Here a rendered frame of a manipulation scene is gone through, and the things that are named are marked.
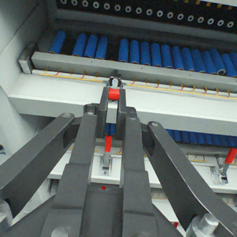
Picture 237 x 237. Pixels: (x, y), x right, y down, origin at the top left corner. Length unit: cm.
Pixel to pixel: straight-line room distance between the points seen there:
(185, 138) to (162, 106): 20
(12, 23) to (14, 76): 8
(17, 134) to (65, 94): 12
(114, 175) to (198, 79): 26
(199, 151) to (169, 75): 22
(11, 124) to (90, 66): 17
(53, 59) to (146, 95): 16
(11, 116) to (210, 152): 43
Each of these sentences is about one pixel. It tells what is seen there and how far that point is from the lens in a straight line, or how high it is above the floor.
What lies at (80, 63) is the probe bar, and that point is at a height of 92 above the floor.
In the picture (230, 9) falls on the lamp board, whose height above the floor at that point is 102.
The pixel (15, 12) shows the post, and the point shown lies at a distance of 33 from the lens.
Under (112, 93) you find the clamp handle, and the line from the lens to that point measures 19.
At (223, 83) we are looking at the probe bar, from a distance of 33.
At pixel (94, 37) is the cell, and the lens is 35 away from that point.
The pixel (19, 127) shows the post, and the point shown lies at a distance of 35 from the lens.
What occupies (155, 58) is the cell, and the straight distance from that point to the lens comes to 33.
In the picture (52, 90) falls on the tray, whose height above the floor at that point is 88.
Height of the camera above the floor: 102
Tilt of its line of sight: 37 degrees down
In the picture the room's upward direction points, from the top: 8 degrees clockwise
